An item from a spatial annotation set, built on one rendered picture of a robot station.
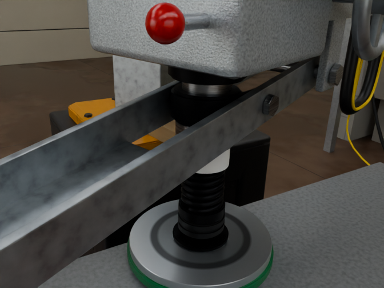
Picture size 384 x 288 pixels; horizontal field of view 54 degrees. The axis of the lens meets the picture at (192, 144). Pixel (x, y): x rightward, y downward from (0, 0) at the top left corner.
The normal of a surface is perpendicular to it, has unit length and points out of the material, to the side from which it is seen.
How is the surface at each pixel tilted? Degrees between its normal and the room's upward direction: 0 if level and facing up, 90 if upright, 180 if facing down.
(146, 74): 90
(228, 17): 90
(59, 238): 90
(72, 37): 90
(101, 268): 0
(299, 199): 0
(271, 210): 0
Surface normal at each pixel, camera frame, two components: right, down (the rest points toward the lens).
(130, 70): -0.48, 0.33
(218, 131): 0.76, 0.27
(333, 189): 0.03, -0.92
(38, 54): 0.57, 0.33
